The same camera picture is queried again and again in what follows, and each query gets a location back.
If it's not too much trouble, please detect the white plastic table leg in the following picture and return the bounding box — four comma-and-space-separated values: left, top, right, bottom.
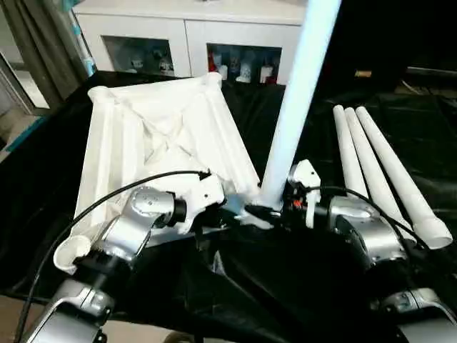
355, 106, 453, 250
332, 106, 368, 198
343, 106, 417, 244
255, 0, 343, 212

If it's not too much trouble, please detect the white plastic table top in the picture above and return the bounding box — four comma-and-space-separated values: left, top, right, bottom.
53, 71, 278, 274

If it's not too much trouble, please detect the black mat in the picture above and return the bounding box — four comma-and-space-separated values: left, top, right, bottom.
0, 69, 457, 343

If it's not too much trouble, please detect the dark robot body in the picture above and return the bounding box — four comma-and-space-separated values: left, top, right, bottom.
166, 330, 201, 343

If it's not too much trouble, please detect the black cabinet gold label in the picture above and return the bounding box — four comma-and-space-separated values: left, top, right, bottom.
310, 0, 408, 94

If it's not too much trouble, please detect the white glass-door cabinet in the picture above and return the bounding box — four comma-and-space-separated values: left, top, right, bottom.
73, 0, 305, 85

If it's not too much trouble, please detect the grey curtain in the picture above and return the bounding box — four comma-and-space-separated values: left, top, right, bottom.
0, 0, 86, 105

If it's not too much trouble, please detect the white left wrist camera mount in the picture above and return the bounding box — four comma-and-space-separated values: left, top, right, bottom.
174, 171, 228, 236

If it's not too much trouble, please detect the grey door frame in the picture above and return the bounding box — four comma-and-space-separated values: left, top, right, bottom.
0, 53, 51, 117

